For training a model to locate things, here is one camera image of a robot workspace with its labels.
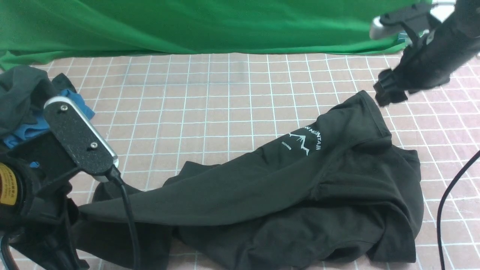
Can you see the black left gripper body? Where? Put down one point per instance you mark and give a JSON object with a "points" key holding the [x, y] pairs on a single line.
{"points": [[36, 212]]}

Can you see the green backdrop cloth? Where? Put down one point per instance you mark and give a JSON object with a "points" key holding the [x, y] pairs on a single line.
{"points": [[39, 31]]}

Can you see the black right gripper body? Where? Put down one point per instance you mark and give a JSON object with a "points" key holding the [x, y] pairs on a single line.
{"points": [[429, 60]]}

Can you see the dark gray long-sleeve top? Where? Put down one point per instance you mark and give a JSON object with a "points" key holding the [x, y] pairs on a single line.
{"points": [[334, 190]]}

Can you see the dark teal-gray garment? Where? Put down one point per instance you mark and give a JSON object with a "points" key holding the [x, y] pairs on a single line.
{"points": [[23, 92]]}

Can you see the blue binder clip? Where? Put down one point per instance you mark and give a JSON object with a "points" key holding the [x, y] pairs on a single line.
{"points": [[402, 37]]}

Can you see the blue garment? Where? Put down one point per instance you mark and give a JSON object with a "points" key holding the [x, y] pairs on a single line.
{"points": [[26, 131]]}

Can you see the pink checkered tablecloth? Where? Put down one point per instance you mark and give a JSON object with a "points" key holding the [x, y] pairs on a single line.
{"points": [[159, 111]]}

